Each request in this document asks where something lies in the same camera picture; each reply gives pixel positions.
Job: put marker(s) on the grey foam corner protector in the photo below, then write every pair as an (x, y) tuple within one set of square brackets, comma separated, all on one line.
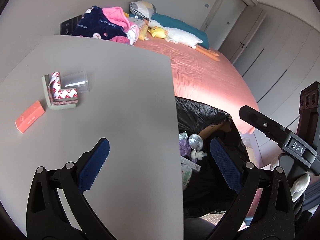
[(57, 97)]

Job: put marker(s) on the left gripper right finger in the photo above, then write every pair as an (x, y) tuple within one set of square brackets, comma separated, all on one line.
[(274, 217)]

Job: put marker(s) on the clear plastic cup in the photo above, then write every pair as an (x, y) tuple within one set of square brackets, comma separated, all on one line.
[(79, 81)]

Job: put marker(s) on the teal pillow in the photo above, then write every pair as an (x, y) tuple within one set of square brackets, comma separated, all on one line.
[(167, 21)]

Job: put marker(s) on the white carton box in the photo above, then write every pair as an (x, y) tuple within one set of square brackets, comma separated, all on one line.
[(195, 167)]

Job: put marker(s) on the orange pink small box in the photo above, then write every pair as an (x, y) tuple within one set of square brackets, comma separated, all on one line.
[(29, 116)]

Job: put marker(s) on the pink bed sheet mattress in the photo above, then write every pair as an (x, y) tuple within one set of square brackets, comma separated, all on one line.
[(198, 77)]

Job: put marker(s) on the checkered grey pillow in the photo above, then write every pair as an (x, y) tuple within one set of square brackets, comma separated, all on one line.
[(142, 9)]

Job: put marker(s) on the white AD drink bottle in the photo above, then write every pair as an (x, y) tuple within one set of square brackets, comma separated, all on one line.
[(186, 172)]

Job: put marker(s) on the navy pink blanket pile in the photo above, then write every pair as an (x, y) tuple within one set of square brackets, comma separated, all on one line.
[(107, 24)]

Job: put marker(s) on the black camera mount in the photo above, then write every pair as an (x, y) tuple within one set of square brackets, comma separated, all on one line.
[(308, 126)]

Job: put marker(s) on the door with black handle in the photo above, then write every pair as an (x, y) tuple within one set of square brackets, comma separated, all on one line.
[(242, 32)]

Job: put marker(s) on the white goose plush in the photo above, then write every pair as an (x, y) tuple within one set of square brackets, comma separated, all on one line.
[(177, 36)]

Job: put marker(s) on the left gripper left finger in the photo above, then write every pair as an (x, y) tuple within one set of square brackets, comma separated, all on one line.
[(57, 207)]

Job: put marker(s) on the silver printed snack wrapper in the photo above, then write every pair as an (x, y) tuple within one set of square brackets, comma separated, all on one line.
[(183, 136)]

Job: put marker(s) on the round foil tray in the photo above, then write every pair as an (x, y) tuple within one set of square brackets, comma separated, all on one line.
[(195, 142)]

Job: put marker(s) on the purple knotted plastic bag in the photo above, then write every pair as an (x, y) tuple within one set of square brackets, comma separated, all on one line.
[(185, 148)]

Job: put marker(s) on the black wall switch panel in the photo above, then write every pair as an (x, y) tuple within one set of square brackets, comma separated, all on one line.
[(67, 27)]

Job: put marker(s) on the black lined trash bin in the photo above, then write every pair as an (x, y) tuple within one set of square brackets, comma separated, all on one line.
[(207, 191)]

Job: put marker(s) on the yellow duck plush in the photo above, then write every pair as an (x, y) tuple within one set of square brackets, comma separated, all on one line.
[(158, 32)]

